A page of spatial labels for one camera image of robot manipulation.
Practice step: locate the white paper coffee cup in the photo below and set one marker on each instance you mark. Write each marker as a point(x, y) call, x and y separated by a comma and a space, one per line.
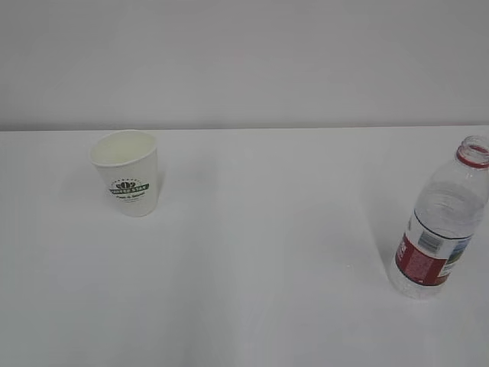
point(127, 163)

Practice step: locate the clear plastic water bottle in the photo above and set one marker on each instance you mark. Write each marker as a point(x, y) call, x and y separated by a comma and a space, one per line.
point(445, 217)

